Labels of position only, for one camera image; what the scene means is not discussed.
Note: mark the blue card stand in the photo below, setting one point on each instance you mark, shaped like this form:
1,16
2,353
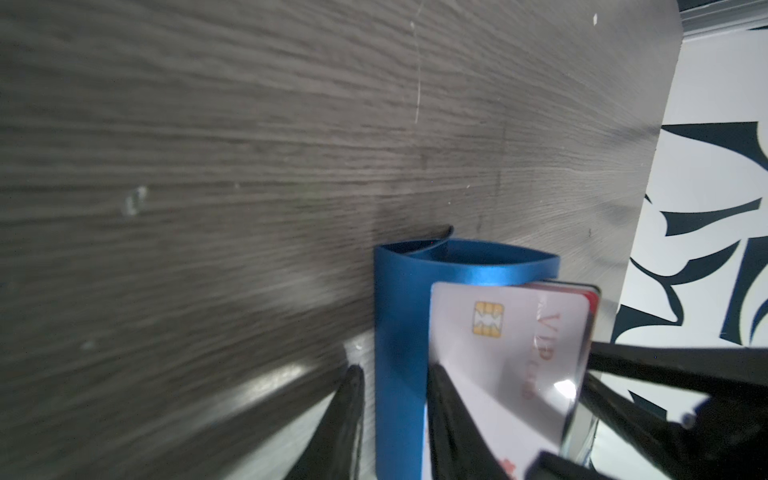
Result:
404,273

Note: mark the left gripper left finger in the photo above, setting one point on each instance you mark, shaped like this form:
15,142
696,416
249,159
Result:
334,450

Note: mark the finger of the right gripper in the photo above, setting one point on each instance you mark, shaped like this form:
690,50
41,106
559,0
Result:
664,444
735,376

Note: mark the white VIP credit card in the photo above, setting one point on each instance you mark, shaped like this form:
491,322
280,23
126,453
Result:
517,356

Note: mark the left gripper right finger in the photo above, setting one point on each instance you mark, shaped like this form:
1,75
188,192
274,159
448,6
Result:
457,449

